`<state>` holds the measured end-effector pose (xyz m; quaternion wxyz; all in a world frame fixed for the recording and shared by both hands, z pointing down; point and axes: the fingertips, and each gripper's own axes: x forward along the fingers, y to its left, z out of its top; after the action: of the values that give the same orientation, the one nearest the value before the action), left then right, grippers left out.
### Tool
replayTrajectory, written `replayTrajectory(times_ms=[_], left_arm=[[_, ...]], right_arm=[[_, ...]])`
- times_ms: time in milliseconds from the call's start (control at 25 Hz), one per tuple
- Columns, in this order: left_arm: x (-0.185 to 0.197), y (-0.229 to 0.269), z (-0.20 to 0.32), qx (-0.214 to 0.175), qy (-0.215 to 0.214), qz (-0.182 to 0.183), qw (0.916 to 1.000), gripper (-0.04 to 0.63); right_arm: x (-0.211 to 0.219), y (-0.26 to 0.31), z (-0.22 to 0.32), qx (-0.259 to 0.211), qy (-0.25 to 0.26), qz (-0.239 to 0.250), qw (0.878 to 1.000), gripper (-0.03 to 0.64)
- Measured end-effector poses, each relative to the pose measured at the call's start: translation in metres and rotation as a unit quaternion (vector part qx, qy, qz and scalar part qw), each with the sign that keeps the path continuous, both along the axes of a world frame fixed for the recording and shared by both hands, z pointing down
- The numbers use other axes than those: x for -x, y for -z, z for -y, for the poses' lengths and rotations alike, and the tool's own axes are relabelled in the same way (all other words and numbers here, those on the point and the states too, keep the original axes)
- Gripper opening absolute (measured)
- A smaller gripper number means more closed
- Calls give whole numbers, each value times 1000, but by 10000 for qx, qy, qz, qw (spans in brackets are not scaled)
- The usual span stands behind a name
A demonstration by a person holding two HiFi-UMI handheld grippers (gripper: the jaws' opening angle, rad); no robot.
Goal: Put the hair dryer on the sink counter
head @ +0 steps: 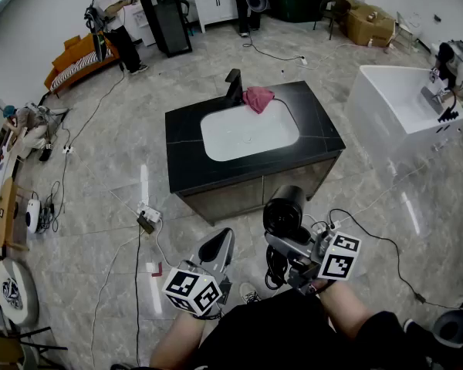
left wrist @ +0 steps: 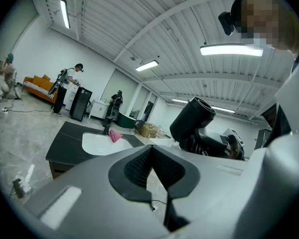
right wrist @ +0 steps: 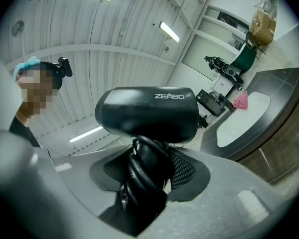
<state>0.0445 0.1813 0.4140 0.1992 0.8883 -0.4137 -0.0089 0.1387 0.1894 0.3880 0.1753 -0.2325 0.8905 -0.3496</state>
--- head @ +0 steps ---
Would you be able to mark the black power adapter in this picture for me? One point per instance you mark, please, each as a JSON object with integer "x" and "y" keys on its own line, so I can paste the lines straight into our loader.
{"x": 146, "y": 224}

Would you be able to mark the small dark chair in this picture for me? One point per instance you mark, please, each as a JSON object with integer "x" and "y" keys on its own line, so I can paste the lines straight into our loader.
{"x": 185, "y": 12}

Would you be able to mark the white power strip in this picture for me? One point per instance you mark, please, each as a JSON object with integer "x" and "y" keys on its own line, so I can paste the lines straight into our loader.
{"x": 320, "y": 226}
{"x": 68, "y": 150}
{"x": 303, "y": 60}
{"x": 152, "y": 213}

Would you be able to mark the white low cabinet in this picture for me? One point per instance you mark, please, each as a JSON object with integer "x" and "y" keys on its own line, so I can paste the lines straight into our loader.
{"x": 142, "y": 25}

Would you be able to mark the black frame wooden chair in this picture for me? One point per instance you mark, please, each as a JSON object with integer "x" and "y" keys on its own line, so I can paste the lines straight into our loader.
{"x": 7, "y": 345}

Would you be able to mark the grey round stool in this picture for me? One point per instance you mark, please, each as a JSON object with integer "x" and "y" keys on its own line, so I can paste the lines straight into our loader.
{"x": 453, "y": 328}

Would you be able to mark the black hair dryer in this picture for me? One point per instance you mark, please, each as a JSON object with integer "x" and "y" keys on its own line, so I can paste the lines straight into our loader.
{"x": 283, "y": 210}

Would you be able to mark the grey round patterned cushion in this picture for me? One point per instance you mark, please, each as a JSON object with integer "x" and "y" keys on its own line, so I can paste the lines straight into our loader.
{"x": 15, "y": 283}

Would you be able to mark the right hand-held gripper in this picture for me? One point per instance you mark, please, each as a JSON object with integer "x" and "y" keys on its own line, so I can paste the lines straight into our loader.
{"x": 337, "y": 258}

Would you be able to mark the white vanity cabinet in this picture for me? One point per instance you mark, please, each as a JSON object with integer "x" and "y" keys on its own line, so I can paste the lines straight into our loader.
{"x": 216, "y": 6}

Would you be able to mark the dark green bathtub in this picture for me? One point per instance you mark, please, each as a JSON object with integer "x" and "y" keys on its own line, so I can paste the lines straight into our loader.
{"x": 293, "y": 6}

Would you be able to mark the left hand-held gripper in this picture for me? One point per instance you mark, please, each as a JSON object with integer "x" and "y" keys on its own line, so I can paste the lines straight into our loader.
{"x": 193, "y": 289}

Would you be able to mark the black vanity with white sink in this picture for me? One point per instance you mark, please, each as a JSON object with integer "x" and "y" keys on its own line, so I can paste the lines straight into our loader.
{"x": 185, "y": 160}

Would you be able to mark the wooden table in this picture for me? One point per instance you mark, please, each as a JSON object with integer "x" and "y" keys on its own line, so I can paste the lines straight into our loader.
{"x": 5, "y": 214}

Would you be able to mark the person's right forearm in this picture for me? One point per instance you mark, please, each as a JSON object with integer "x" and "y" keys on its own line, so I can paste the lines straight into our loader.
{"x": 343, "y": 307}

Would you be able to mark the person's black clothing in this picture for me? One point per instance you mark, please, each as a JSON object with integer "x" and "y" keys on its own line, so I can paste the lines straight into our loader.
{"x": 274, "y": 337}

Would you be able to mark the white bathtub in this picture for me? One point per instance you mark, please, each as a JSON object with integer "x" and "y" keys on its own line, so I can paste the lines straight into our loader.
{"x": 378, "y": 102}

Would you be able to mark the person's white shoe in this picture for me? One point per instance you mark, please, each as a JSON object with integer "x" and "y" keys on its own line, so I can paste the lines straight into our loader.
{"x": 250, "y": 294}

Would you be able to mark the white rounded appliance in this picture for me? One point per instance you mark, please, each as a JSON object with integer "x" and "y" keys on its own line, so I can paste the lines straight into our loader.
{"x": 32, "y": 216}

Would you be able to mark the tall black cabinet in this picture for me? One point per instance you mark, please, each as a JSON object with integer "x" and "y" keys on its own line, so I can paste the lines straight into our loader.
{"x": 166, "y": 21}

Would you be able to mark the grey bathtub fixture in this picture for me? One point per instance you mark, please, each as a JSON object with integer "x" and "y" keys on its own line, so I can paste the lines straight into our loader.
{"x": 431, "y": 98}

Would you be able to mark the metal frame chair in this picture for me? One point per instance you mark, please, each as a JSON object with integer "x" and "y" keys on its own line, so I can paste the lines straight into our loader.
{"x": 405, "y": 29}

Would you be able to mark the pink cloth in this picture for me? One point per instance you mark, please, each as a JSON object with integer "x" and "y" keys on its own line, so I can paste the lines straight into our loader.
{"x": 257, "y": 96}

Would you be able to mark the cardboard box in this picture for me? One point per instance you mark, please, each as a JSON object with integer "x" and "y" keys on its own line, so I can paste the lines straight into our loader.
{"x": 370, "y": 25}

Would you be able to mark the person's left forearm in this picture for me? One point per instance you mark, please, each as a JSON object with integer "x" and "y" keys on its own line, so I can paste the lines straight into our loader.
{"x": 177, "y": 341}

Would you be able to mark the dark wicker chair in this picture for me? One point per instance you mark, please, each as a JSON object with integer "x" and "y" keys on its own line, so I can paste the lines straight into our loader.
{"x": 333, "y": 12}

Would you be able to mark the black faucet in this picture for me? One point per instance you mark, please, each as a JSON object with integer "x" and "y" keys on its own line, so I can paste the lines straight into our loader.
{"x": 234, "y": 87}

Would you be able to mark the orange sofa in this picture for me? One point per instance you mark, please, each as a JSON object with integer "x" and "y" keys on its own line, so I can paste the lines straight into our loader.
{"x": 73, "y": 58}

